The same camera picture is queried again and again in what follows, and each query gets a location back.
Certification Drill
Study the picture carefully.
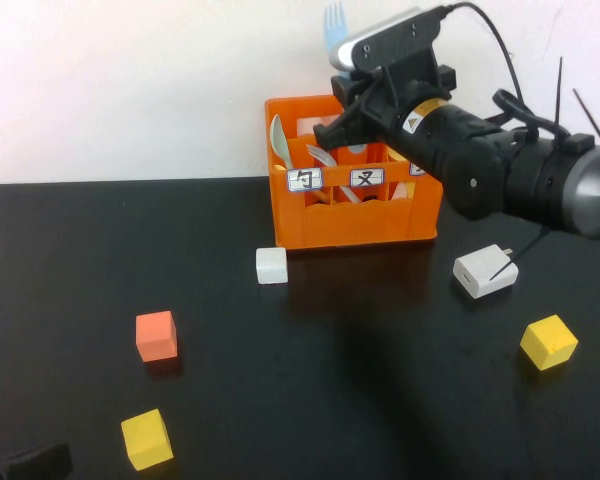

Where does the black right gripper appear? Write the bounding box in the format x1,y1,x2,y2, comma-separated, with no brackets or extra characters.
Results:
312,64,456,150

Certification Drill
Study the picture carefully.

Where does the light blue plastic fork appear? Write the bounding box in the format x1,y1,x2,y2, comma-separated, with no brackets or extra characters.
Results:
322,1,369,155

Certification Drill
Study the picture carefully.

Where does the orange plastic cutlery holder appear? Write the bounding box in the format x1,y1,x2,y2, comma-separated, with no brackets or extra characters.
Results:
264,94,444,250

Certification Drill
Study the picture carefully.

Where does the white plastic fork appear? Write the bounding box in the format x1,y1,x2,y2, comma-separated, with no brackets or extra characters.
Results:
305,143,364,204

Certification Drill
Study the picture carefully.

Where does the paper label for forks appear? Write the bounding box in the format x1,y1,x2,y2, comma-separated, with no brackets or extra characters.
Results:
349,167,385,189

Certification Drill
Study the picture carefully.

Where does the white plastic spoon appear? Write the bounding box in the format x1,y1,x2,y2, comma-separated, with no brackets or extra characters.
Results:
269,113,329,201

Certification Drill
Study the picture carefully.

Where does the paper label for spoons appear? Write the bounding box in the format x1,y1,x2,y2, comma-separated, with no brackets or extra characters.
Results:
285,167,324,193

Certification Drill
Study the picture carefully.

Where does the plain yellow foam cube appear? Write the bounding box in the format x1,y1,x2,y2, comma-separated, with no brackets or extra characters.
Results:
120,408,175,472

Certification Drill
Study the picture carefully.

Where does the salmon orange foam cube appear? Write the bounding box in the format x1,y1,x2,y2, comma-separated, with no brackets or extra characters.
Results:
135,310,179,363

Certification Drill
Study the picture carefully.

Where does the white foam cube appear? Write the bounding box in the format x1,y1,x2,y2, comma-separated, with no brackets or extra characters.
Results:
255,247,289,285

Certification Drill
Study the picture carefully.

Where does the yellow cube with chipped face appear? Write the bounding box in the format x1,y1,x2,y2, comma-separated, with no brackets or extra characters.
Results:
519,314,579,372

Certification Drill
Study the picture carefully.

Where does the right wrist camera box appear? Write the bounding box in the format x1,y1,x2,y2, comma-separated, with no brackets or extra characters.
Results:
328,7,444,76

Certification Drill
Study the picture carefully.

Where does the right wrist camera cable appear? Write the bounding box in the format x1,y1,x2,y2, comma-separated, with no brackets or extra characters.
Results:
439,1,571,146

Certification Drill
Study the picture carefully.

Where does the white USB wall charger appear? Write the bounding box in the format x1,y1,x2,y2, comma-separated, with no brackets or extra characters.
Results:
452,243,520,300

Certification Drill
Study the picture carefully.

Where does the black cable tie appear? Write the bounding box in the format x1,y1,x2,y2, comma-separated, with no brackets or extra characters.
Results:
573,88,600,167
554,56,564,132
489,227,552,282

